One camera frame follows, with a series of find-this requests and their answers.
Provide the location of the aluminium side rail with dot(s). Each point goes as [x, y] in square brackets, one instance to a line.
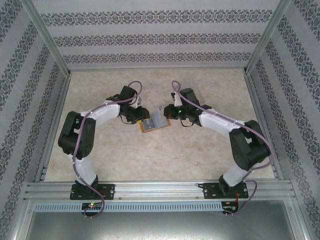
[255, 100]
[54, 125]

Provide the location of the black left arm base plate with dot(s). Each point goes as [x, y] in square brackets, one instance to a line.
[110, 191]

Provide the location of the silver credit card with print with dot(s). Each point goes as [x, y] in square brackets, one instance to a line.
[148, 125]

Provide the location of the white grey credit card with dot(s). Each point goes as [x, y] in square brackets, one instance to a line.
[159, 116]

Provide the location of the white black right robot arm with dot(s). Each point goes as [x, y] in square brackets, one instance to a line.
[215, 123]

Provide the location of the aluminium mounting rail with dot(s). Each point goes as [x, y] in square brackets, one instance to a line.
[155, 191]

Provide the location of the aluminium frame post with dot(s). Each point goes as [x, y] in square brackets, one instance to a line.
[270, 32]
[47, 37]

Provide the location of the grey metal sheet panel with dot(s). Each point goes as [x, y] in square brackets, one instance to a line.
[160, 227]

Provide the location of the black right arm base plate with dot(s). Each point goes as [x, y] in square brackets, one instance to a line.
[210, 191]

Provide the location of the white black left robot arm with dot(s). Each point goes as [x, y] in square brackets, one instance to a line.
[85, 170]

